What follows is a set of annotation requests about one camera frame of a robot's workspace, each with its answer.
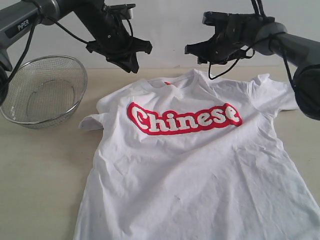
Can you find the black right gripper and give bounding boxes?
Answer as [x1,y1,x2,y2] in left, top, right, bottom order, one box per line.
[184,15,255,64]

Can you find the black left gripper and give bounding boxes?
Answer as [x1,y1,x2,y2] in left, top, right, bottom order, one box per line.
[86,7,153,74]

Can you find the white t-shirt red lettering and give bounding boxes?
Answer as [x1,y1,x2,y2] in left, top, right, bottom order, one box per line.
[73,69,320,240]

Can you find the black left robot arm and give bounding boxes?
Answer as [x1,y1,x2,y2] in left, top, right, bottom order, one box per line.
[0,0,153,103]

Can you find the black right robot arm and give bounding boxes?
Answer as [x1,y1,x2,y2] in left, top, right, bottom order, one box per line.
[184,11,320,120]

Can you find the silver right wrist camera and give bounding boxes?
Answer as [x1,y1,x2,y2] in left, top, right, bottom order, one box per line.
[202,11,254,27]

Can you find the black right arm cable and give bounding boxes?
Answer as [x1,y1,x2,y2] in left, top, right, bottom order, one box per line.
[207,0,298,91]

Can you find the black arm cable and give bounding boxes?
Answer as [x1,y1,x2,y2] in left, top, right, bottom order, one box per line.
[207,0,298,91]
[0,9,133,86]

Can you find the metal wire mesh basket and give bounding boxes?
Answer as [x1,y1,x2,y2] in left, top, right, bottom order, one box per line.
[0,55,88,130]

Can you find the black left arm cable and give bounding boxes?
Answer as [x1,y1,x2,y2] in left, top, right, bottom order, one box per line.
[0,9,133,86]

